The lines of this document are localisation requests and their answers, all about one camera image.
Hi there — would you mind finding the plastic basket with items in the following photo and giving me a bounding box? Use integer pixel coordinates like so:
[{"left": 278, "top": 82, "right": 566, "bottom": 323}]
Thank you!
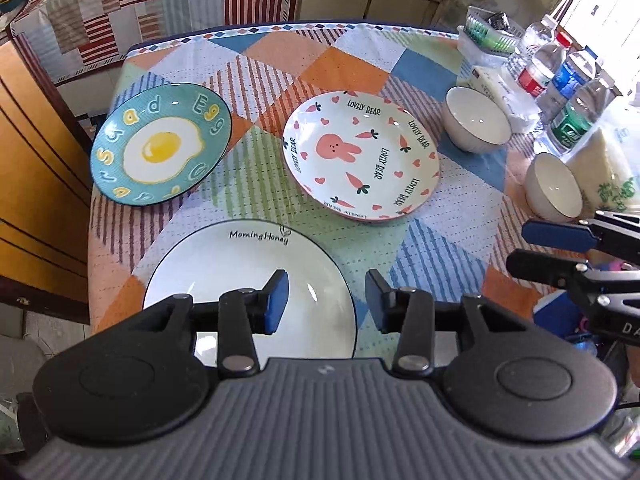
[{"left": 458, "top": 6, "right": 524, "bottom": 68}]

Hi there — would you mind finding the teal fried egg plate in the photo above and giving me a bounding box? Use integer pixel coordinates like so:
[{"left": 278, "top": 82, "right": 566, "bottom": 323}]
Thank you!
[{"left": 90, "top": 82, "right": 232, "bottom": 207}]

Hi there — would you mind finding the pink bunny carrot plate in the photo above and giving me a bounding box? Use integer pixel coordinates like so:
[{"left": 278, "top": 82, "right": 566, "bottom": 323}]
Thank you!
[{"left": 282, "top": 90, "right": 440, "bottom": 222}]

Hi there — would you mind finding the blue label water bottle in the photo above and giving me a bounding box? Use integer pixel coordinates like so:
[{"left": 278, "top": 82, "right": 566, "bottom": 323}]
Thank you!
[{"left": 536, "top": 47, "right": 597, "bottom": 125}]

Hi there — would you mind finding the white ribbed bowl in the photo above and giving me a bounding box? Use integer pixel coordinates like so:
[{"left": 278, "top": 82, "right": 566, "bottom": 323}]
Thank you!
[
  {"left": 442, "top": 87, "right": 512, "bottom": 154},
  {"left": 524, "top": 153, "right": 582, "bottom": 223}
]

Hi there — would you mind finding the clear cap water bottle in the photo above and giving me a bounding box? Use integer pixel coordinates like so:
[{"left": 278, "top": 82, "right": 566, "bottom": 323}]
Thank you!
[{"left": 502, "top": 14, "right": 558, "bottom": 81}]

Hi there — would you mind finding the patchwork table cloth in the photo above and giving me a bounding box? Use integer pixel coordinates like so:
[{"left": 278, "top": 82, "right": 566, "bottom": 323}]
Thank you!
[{"left": 89, "top": 24, "right": 555, "bottom": 360}]

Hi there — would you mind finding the white tissue pack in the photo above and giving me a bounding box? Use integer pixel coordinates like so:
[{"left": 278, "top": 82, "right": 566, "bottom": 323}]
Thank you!
[{"left": 468, "top": 65, "right": 540, "bottom": 134}]

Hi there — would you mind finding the clear rice bag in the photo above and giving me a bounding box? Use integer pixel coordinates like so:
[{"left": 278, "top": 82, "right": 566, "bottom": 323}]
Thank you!
[{"left": 565, "top": 96, "right": 640, "bottom": 214}]

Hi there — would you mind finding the large white Morning Honey plate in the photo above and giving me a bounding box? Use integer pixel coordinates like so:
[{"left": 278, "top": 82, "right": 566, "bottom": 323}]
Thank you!
[{"left": 143, "top": 220, "right": 357, "bottom": 365}]

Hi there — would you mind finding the patchwork counter cloth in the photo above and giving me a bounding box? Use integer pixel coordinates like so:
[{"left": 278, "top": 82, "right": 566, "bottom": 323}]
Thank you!
[{"left": 10, "top": 0, "right": 293, "bottom": 84}]

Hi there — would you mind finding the green label water bottle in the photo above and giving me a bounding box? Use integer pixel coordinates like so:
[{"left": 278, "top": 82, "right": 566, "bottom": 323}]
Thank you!
[{"left": 534, "top": 72, "right": 615, "bottom": 157}]

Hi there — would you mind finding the red label water bottle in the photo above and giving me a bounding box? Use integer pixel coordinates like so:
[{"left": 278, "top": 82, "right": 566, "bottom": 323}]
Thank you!
[{"left": 518, "top": 30, "right": 572, "bottom": 98}]

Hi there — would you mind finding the wooden chair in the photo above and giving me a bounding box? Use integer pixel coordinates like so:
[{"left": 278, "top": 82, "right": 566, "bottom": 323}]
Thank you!
[{"left": 1, "top": 41, "right": 91, "bottom": 324}]

